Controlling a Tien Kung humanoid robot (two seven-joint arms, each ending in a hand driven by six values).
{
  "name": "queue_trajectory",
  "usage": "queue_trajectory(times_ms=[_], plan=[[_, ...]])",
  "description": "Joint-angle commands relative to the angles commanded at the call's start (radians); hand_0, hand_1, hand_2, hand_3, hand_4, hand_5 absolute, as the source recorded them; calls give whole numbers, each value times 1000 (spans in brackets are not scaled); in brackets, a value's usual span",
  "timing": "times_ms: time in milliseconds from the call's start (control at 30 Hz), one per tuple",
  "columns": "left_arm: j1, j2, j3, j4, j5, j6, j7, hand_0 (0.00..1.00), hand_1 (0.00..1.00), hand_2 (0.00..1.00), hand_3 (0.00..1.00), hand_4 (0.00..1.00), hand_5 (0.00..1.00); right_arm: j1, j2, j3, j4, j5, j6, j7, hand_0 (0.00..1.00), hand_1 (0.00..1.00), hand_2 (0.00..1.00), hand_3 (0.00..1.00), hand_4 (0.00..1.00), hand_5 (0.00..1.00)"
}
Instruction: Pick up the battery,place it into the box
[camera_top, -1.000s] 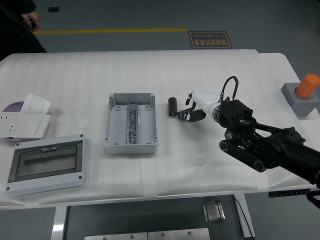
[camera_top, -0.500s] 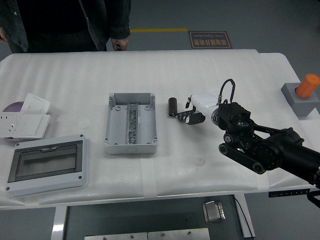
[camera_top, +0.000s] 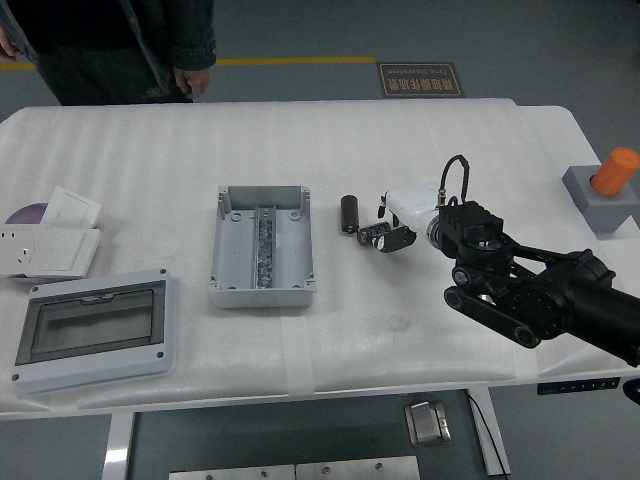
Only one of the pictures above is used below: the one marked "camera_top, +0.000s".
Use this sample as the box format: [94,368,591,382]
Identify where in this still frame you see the white table leg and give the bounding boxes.
[467,387,512,476]
[102,412,136,480]

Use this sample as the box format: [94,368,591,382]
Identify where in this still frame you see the purple disc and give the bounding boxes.
[3,201,51,284]

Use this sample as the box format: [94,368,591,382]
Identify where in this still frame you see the grey enclosure with tinted window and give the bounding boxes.
[10,268,180,396]

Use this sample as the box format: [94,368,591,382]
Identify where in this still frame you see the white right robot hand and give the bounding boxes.
[374,186,441,255]

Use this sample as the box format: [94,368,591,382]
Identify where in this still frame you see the black floor sign orange text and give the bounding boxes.
[375,61,467,100]

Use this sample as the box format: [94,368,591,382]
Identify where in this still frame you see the orange cylinder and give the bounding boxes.
[592,146,640,197]

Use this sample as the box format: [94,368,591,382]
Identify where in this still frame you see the white tilted switch panel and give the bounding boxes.
[40,185,103,230]

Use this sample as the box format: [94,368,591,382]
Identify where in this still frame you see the silver metal pedal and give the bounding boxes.
[403,400,454,447]

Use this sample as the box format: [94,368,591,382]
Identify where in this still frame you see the grey block holder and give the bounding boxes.
[562,164,640,235]

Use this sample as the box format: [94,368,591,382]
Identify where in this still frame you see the person's right hand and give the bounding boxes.
[0,24,21,59]

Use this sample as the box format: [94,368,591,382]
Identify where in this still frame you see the white flat switch panel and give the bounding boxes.
[30,227,103,279]

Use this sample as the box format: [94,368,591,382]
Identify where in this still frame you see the perforated metal mounting rail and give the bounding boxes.
[253,204,278,290]

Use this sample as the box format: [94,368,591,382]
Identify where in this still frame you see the person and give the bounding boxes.
[0,0,217,106]

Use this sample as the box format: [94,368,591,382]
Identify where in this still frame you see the black table control panel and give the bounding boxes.
[537,376,621,396]

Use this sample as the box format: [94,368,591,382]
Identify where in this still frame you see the open grey junction box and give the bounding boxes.
[208,184,318,310]

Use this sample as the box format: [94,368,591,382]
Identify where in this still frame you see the person's left hand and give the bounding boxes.
[173,67,212,99]

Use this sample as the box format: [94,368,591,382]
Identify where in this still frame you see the white wall socket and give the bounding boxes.
[0,224,49,276]

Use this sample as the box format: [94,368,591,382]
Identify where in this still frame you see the black cylindrical battery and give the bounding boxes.
[356,221,391,248]
[340,194,361,235]

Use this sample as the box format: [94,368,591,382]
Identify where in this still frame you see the grey metal plate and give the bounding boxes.
[168,463,296,480]

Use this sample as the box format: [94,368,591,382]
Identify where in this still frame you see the white foam mat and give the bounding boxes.
[0,97,639,414]

